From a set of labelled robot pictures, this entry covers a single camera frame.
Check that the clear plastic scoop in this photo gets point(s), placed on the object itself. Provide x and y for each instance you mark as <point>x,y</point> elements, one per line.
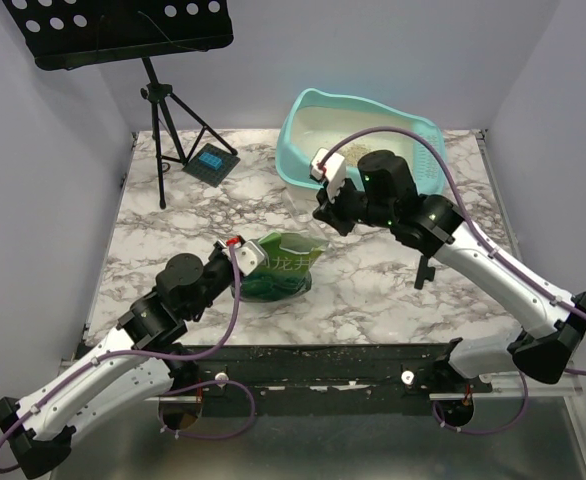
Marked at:
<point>300,211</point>

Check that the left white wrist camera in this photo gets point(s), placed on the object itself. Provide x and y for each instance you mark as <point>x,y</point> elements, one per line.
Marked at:
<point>248,253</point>

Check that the litter pile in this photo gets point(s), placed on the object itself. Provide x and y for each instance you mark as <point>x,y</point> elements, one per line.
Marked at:
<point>353,152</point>

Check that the green litter bag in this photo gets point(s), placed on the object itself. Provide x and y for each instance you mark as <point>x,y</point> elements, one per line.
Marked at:
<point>286,270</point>

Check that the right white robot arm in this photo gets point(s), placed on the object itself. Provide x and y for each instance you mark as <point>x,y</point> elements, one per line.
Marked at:
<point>433,225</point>

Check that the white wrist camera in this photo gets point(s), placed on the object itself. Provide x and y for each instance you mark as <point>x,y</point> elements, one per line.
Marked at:
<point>248,253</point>
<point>331,174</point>

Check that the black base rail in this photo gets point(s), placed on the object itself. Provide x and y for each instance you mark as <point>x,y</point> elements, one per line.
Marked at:
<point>321,380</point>

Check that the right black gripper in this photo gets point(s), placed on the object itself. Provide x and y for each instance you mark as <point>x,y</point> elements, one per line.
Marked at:
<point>337,209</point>

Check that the dark lego baseplate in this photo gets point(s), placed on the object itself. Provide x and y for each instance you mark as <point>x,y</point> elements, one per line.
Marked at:
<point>210,177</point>

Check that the teal white litter box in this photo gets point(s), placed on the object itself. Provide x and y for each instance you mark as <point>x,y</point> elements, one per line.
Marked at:
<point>319,120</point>

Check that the black bag clip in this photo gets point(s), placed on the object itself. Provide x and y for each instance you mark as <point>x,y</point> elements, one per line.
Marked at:
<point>425,273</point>

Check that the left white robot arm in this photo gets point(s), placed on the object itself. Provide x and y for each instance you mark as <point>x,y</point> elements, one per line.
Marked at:
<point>139,358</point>

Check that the black music stand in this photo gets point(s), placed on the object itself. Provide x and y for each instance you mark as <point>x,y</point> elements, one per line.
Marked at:
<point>66,35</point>

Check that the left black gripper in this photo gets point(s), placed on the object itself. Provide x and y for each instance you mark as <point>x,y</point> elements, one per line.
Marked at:
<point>217,253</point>

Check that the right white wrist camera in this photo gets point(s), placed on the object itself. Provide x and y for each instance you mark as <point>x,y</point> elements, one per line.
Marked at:
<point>331,174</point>

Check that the blue lego brick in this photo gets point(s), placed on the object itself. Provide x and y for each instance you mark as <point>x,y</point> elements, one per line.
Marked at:
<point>211,161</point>

